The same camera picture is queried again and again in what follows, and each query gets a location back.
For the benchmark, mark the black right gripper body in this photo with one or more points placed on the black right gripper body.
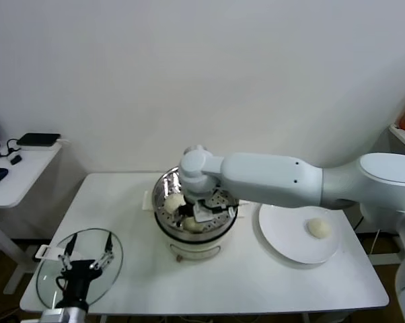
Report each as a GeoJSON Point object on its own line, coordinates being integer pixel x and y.
{"type": "Point", "coordinates": [188, 211]}

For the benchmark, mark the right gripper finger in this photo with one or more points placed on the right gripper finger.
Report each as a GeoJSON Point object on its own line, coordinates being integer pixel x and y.
{"type": "Point", "coordinates": [180, 222]}

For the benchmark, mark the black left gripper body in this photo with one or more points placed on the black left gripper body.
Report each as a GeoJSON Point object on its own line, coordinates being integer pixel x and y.
{"type": "Point", "coordinates": [77, 282]}

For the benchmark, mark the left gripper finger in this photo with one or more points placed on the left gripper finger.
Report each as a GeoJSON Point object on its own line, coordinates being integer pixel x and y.
{"type": "Point", "coordinates": [108, 244]}
{"type": "Point", "coordinates": [71, 245]}

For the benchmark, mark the white steamed baozi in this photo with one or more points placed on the white steamed baozi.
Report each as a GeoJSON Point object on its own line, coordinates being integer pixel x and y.
{"type": "Point", "coordinates": [318, 228]}
{"type": "Point", "coordinates": [173, 203]}
{"type": "Point", "coordinates": [193, 226]}

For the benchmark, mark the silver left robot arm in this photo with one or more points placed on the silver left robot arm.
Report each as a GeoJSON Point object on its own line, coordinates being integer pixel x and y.
{"type": "Point", "coordinates": [76, 314]}

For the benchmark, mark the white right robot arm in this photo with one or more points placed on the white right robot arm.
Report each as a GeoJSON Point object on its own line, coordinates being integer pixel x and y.
{"type": "Point", "coordinates": [273, 181]}

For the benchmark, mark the stainless steel steamer basket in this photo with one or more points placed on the stainless steel steamer basket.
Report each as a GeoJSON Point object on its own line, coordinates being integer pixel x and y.
{"type": "Point", "coordinates": [165, 222]}

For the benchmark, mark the round glass pot lid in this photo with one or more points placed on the round glass pot lid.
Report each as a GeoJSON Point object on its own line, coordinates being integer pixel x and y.
{"type": "Point", "coordinates": [101, 286]}

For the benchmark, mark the white electric cooker base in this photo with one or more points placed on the white electric cooker base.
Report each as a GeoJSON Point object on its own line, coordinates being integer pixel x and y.
{"type": "Point", "coordinates": [195, 250]}

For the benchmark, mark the white side desk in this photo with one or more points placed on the white side desk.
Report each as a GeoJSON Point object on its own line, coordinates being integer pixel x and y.
{"type": "Point", "coordinates": [21, 181]}

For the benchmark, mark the large white plate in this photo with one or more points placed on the large white plate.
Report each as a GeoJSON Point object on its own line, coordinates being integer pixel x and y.
{"type": "Point", "coordinates": [283, 235]}

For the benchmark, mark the flat black device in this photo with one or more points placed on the flat black device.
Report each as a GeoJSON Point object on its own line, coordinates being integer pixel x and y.
{"type": "Point", "coordinates": [37, 139]}

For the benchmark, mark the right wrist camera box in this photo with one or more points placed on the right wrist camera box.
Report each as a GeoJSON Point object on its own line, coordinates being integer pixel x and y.
{"type": "Point", "coordinates": [206, 212]}

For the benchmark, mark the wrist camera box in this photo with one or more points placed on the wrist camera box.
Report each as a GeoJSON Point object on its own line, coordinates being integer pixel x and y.
{"type": "Point", "coordinates": [206, 212]}
{"type": "Point", "coordinates": [54, 314]}

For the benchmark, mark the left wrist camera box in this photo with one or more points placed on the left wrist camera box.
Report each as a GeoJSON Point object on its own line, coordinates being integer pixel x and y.
{"type": "Point", "coordinates": [54, 314]}

